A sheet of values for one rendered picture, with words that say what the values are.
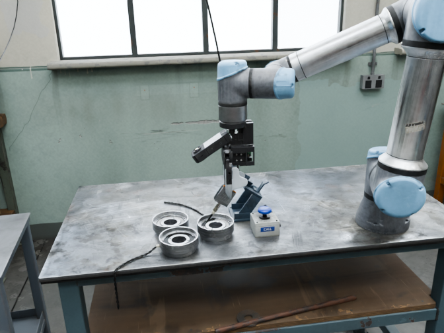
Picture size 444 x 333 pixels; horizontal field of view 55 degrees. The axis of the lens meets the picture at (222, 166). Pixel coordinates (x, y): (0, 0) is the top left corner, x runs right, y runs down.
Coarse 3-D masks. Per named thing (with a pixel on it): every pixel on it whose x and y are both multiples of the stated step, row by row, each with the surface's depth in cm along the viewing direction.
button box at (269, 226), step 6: (252, 216) 123; (258, 216) 123; (270, 216) 123; (276, 216) 123; (252, 222) 123; (258, 222) 120; (264, 222) 120; (270, 222) 120; (276, 222) 120; (252, 228) 123; (258, 228) 120; (264, 228) 120; (270, 228) 120; (276, 228) 120; (258, 234) 120; (264, 234) 121; (270, 234) 121; (276, 234) 121
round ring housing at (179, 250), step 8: (168, 232) 119; (176, 232) 119; (184, 232) 119; (192, 232) 118; (160, 240) 112; (168, 240) 114; (176, 240) 117; (184, 240) 117; (168, 248) 111; (176, 248) 110; (184, 248) 110; (192, 248) 112; (168, 256) 112; (176, 256) 112; (184, 256) 112
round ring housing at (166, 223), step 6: (156, 216) 127; (162, 216) 128; (168, 216) 129; (174, 216) 129; (180, 216) 128; (186, 216) 126; (156, 222) 125; (162, 222) 125; (168, 222) 127; (174, 222) 127; (186, 222) 123; (156, 228) 121; (162, 228) 120; (168, 228) 120; (156, 234) 124
